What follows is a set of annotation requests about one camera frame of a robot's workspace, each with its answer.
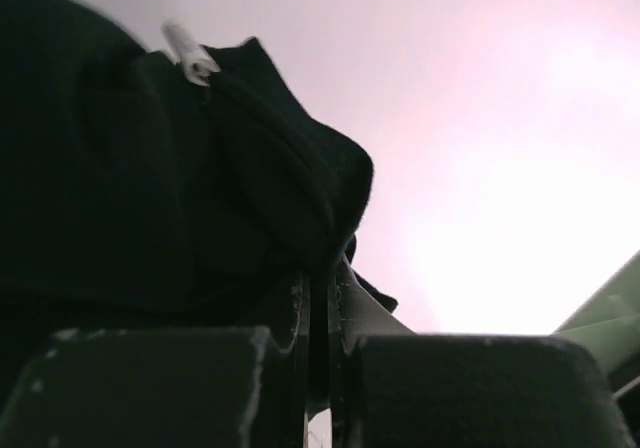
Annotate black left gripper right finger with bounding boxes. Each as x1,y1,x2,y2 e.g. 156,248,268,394
328,263,634,447

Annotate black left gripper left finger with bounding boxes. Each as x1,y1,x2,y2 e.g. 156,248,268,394
1,275,310,447

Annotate black t shirt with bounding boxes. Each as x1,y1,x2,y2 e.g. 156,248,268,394
1,0,373,396

